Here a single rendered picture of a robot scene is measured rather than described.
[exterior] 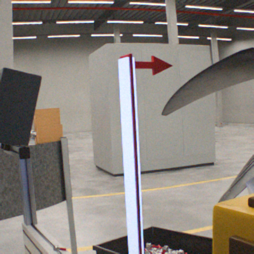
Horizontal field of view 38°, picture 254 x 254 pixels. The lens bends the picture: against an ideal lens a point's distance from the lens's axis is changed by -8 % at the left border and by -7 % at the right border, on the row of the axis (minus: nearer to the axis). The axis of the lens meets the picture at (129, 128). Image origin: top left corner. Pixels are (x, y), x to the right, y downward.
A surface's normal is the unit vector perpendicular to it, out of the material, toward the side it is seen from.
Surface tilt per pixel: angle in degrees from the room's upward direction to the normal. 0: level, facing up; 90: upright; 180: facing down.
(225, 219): 90
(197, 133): 90
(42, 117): 90
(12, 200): 90
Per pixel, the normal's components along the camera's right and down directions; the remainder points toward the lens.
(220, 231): -0.88, 0.07
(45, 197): 0.88, -0.02
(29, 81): 0.47, 0.02
